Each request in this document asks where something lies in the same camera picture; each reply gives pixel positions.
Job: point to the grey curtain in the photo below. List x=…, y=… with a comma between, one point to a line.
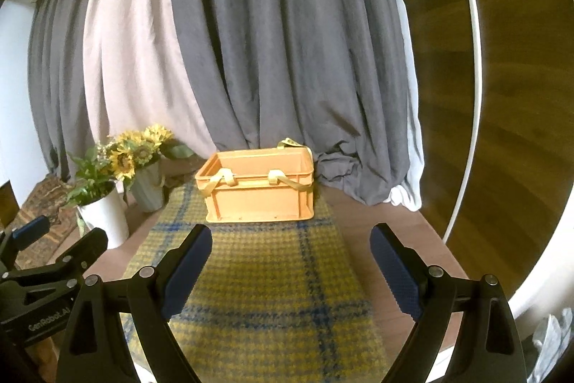
x=58, y=87
x=291, y=51

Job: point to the green ribbed vase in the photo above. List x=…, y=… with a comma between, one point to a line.
x=150, y=190

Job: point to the artificial sunflower bouquet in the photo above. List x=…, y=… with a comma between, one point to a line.
x=134, y=152

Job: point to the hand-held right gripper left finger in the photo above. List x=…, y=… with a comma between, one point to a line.
x=188, y=275

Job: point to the yellow blue woven mat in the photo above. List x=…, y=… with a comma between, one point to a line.
x=278, y=275

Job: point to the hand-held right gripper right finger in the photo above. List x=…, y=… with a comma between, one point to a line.
x=394, y=271

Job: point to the white curtain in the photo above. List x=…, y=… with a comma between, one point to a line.
x=410, y=118
x=143, y=51

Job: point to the white hoop frame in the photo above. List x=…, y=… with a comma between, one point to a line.
x=473, y=73

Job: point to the white ribbed vase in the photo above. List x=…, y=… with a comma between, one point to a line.
x=105, y=217

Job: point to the green leafy plant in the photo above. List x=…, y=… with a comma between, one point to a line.
x=89, y=176

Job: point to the white ruffled object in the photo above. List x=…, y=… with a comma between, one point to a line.
x=554, y=342

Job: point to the brown patterned rug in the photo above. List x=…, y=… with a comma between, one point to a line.
x=49, y=203

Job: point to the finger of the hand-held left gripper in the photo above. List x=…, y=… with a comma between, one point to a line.
x=67, y=259
x=31, y=228

